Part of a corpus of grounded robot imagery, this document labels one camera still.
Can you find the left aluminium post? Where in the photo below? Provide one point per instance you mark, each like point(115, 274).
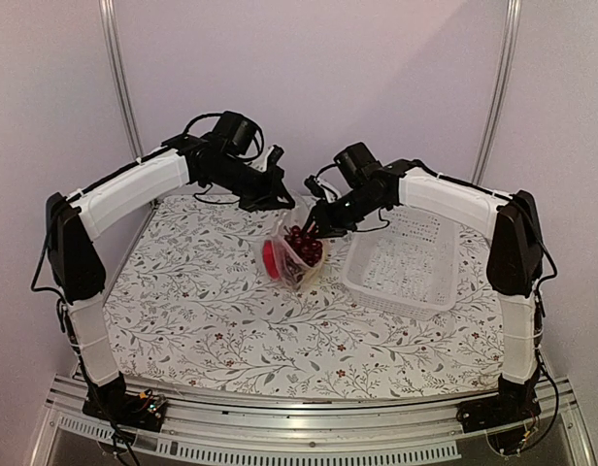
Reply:
point(112, 43)

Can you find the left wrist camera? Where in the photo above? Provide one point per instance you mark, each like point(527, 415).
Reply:
point(235, 132)

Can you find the aluminium front rail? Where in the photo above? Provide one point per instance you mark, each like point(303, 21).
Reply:
point(209, 427)

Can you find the red bell pepper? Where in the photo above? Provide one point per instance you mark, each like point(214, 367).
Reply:
point(269, 261)

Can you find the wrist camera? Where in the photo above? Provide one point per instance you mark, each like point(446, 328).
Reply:
point(235, 132)
point(355, 162)

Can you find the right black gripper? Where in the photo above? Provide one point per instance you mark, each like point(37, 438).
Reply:
point(326, 220)

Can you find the floral tablecloth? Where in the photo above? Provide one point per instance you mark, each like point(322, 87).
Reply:
point(191, 307)

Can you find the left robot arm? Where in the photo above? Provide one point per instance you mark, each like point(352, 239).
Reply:
point(74, 222)

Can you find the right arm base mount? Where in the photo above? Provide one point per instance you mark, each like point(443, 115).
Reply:
point(508, 421)

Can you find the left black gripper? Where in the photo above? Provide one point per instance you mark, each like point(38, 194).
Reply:
point(269, 199)

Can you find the clear zip top bag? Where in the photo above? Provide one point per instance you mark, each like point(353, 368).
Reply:
point(279, 257)

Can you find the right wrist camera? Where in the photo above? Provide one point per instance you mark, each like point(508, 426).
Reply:
point(355, 162)

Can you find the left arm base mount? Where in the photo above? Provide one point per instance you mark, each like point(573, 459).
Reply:
point(145, 411)

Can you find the dark red grapes bunch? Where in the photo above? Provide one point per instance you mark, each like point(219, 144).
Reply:
point(306, 253)

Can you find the right aluminium post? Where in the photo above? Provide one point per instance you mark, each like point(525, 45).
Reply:
point(500, 88)

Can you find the white plastic basket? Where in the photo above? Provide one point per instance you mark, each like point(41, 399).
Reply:
point(409, 268)

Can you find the aluminium post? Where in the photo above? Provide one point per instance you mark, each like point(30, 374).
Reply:
point(500, 88)
point(112, 43)

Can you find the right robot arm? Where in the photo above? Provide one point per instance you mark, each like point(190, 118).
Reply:
point(508, 222)

